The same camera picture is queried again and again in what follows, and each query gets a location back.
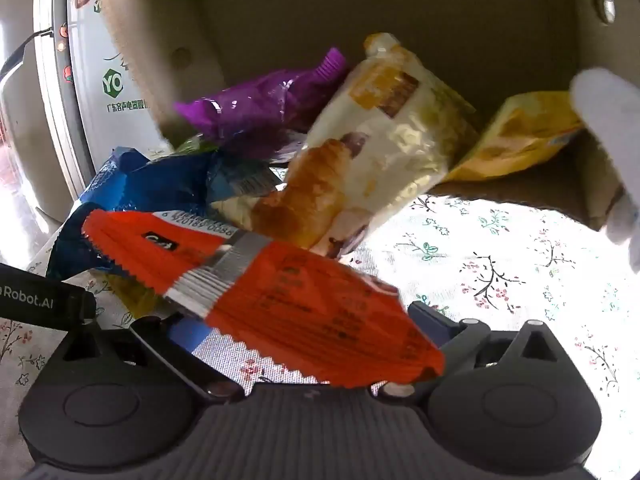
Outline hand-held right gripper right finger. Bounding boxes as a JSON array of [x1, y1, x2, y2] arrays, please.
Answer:
[[374, 301, 571, 401]]

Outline small yellow snack packet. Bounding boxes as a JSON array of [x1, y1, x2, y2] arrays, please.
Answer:
[[105, 275, 163, 322]]

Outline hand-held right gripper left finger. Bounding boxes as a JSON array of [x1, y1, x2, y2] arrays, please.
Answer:
[[44, 313, 247, 402]]

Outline brown cardboard box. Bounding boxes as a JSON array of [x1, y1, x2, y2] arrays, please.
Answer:
[[95, 0, 640, 232]]

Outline cream croissant packet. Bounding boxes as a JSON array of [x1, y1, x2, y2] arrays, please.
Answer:
[[210, 32, 482, 261]]

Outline orange red snack packet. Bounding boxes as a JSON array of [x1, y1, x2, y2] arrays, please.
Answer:
[[81, 210, 446, 389]]

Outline blue snack packet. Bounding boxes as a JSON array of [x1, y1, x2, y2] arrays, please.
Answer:
[[47, 146, 283, 281]]

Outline yellow chip packet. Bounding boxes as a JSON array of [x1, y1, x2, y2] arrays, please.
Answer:
[[442, 91, 586, 184]]

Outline purple snack packet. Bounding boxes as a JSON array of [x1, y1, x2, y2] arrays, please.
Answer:
[[172, 47, 351, 162]]

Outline black cable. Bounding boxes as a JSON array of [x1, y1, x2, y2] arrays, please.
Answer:
[[0, 29, 54, 79]]

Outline white fridge with green print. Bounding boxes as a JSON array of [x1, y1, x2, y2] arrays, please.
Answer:
[[32, 0, 173, 201]]

